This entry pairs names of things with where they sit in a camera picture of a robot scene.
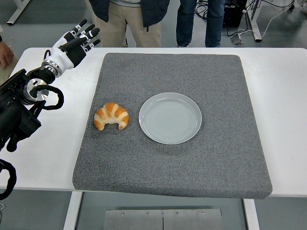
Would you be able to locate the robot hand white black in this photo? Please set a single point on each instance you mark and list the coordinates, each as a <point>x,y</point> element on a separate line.
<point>61,57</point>

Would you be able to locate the croissant bread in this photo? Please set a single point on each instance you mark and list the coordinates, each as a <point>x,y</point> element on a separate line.
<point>110,112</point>

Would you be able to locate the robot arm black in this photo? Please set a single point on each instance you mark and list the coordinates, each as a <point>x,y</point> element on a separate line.
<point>14,115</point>

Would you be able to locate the round grey plate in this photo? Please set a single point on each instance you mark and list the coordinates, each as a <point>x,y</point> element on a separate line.
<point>170,119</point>

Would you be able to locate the grey metal plate with screws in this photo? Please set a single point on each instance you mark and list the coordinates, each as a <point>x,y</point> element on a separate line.
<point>134,220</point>

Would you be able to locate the grey speckled mat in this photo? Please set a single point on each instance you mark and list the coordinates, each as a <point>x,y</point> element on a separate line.
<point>168,167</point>

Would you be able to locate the white table leg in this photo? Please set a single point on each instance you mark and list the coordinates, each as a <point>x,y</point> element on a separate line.
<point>72,210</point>
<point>251,215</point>

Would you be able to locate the grey power strip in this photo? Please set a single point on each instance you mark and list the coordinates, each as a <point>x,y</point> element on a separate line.
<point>237,39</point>

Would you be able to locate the black equipment box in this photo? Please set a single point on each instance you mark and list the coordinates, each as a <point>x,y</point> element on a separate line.
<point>233,14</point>

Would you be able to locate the white desk frame leg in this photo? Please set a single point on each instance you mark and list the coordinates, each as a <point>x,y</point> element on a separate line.
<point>18,13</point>
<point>254,26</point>

